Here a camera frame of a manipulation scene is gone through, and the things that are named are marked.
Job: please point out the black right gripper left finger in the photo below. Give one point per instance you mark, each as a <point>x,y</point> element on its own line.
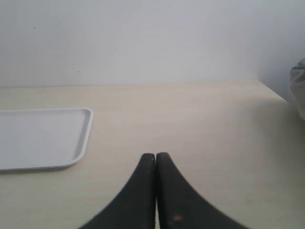
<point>135,205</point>

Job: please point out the white plastic tray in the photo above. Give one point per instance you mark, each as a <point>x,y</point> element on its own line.
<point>43,138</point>

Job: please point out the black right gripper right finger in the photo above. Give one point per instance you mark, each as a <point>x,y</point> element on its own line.
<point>180,206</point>

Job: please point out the grey cloth bundle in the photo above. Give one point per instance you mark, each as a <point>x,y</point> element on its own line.
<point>297,86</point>

